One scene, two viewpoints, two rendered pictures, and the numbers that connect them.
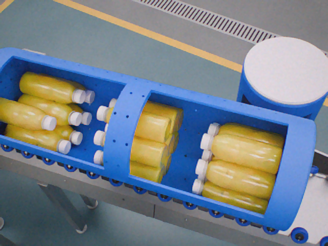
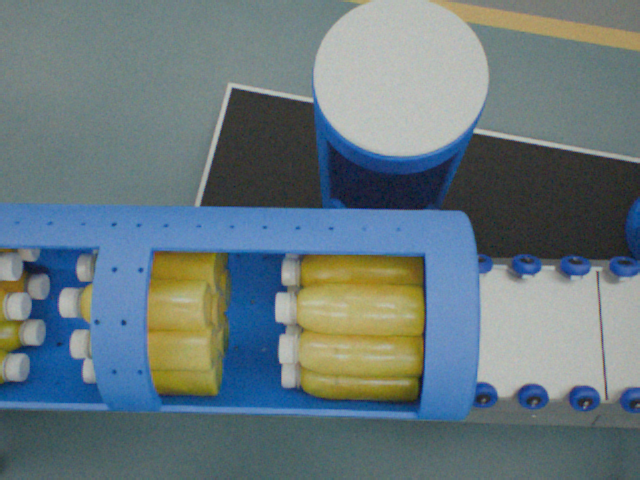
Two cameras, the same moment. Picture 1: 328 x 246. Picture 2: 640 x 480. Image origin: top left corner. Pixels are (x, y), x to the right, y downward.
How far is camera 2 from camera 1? 34 cm
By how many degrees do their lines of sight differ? 19
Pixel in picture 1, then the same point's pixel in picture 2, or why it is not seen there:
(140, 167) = (176, 374)
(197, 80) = (227, 35)
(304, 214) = (483, 348)
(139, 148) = (165, 352)
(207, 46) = not seen: outside the picture
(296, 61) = (413, 53)
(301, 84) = (432, 106)
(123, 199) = not seen: hidden behind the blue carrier
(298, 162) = (456, 330)
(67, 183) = not seen: hidden behind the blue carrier
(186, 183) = (268, 356)
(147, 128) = (168, 318)
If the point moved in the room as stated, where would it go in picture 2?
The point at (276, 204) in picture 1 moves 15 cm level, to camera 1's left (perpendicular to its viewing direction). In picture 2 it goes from (434, 402) to (322, 449)
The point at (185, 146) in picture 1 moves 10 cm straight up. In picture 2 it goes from (247, 284) to (238, 271)
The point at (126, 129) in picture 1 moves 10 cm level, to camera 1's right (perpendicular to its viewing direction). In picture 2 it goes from (130, 347) to (208, 316)
